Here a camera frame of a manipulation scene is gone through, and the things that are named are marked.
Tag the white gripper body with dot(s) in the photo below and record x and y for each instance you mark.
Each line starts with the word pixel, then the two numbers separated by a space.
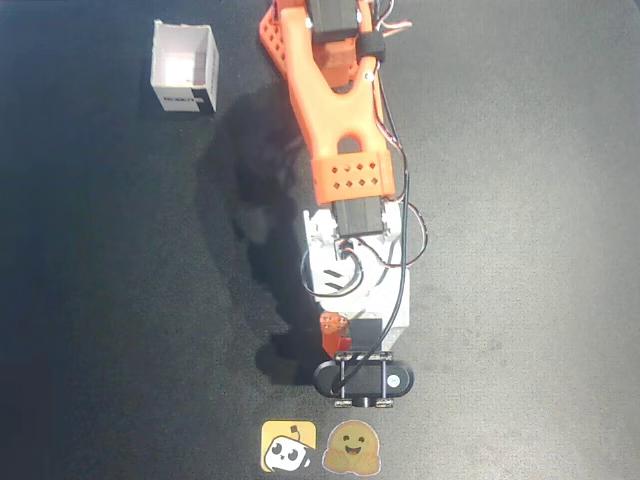
pixel 366 334

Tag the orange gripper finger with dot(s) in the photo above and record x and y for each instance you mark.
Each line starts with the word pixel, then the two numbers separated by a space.
pixel 330 332

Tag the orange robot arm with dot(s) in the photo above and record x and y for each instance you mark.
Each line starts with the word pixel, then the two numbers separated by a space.
pixel 325 110

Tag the hugging face emoji sticker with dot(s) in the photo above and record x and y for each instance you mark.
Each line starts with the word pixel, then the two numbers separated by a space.
pixel 351 447

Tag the yellow robot mascot sticker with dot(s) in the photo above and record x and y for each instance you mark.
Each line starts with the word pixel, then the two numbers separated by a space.
pixel 287 446

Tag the white open cardboard box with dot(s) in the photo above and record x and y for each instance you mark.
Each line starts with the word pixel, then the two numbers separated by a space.
pixel 184 67

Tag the black webcam with bracket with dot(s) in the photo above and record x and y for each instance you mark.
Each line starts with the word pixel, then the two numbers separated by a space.
pixel 365 380

